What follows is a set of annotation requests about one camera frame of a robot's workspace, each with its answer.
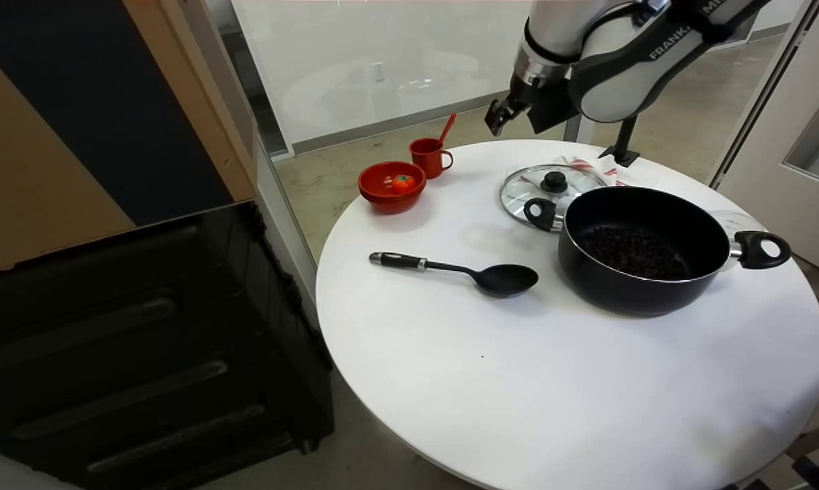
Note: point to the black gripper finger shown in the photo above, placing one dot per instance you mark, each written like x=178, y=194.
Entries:
x=524, y=111
x=496, y=116

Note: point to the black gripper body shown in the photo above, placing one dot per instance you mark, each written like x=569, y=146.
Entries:
x=545, y=101

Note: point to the glass lid with black knob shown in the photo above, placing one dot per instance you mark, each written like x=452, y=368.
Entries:
x=552, y=182

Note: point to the black plastic serving spoon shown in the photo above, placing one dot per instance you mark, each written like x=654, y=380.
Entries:
x=506, y=280

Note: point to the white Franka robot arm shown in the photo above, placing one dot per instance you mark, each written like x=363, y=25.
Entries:
x=626, y=56

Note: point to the red plastic spoon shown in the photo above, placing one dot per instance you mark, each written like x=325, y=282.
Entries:
x=448, y=127

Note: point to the red cup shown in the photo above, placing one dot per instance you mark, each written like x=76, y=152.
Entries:
x=426, y=158

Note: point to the red bowl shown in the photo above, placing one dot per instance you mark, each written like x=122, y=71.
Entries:
x=393, y=197

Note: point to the dark brown beans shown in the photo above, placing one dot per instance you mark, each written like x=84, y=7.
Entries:
x=635, y=250

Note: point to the white door with window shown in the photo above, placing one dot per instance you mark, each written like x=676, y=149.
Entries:
x=790, y=214

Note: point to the black drawer cabinet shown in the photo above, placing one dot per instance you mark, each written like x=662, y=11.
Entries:
x=152, y=363

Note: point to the grey door frame post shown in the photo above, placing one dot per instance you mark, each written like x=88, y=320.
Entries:
x=573, y=128

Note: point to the black camera stand pole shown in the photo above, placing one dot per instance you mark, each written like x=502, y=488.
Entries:
x=624, y=152

